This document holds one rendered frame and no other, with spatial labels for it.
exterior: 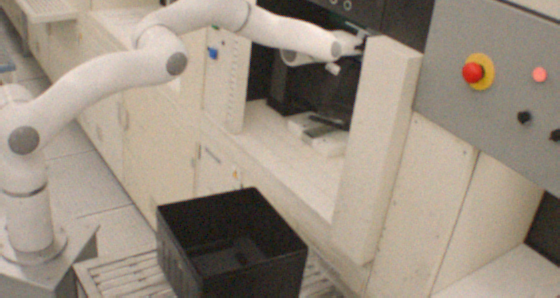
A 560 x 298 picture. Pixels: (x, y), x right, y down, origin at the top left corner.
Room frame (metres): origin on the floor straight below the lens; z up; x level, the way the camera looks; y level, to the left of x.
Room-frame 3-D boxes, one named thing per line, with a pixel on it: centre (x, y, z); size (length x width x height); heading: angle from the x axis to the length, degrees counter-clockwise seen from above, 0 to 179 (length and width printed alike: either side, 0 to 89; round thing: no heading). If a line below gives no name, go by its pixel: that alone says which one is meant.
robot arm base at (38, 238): (1.09, 0.60, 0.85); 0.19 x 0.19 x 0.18
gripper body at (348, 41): (1.66, -0.17, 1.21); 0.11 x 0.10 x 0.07; 134
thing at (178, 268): (1.06, 0.07, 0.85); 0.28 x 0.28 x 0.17; 33
